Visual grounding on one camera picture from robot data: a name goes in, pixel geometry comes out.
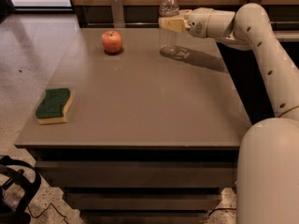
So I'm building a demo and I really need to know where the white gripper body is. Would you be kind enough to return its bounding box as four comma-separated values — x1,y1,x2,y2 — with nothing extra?
187,7,213,38

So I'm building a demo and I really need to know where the clear plastic water bottle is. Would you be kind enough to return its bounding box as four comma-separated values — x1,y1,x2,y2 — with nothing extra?
159,0,179,55

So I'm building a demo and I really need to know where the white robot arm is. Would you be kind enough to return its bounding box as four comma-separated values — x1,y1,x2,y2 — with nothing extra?
159,3,299,224

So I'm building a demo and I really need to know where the green and yellow sponge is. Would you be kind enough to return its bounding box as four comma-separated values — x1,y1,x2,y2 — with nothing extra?
36,88,74,125

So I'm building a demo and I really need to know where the red apple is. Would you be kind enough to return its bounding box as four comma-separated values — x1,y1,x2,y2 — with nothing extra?
102,31,123,53

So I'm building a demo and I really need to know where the grey drawer cabinet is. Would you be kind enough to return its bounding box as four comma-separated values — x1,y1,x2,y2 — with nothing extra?
16,29,249,224

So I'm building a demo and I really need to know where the left metal bracket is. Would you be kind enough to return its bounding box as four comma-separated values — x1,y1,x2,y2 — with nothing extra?
110,0,125,28

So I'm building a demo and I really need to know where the black power cable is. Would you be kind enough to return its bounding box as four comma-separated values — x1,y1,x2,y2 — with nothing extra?
207,206,237,217

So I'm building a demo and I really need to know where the thin black floor cable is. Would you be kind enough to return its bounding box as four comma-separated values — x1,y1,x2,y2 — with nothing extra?
27,202,70,224

